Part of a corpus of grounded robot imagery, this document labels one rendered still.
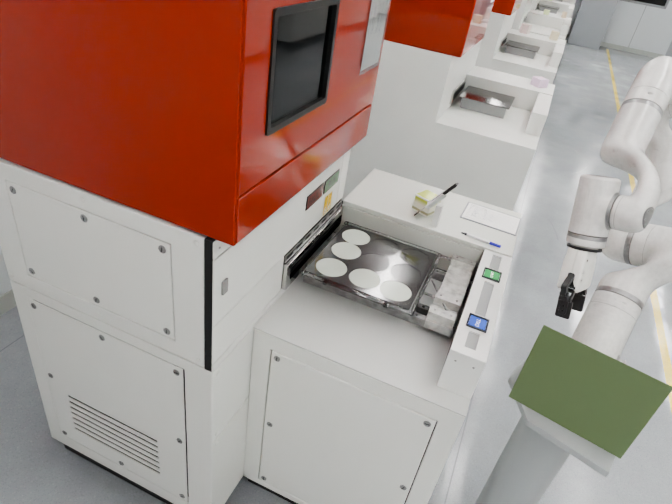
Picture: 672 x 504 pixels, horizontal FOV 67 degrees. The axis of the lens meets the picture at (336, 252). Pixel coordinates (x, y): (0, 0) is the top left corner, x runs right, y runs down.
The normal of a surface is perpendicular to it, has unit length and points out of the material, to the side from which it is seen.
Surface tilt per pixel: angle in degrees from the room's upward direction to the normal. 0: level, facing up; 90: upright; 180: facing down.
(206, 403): 90
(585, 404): 90
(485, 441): 0
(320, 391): 90
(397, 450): 90
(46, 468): 0
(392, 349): 0
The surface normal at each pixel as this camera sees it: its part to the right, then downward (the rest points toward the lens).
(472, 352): 0.14, -0.82
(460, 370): -0.39, 0.47
